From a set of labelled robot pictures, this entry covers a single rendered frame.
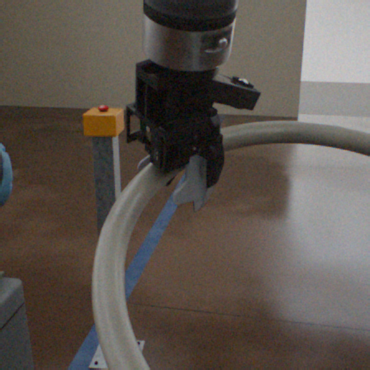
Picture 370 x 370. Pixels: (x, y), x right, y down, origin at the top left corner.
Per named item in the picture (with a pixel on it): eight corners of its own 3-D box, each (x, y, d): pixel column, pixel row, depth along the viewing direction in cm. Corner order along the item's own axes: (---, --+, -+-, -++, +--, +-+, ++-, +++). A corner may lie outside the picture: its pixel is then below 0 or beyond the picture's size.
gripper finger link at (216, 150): (188, 179, 61) (183, 116, 57) (199, 173, 62) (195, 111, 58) (215, 193, 58) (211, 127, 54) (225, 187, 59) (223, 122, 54)
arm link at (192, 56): (193, -13, 52) (259, 21, 47) (189, 30, 55) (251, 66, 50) (124, 4, 47) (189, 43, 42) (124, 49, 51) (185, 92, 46)
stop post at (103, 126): (144, 342, 223) (136, 104, 185) (135, 373, 205) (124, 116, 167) (101, 339, 225) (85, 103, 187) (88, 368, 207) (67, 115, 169)
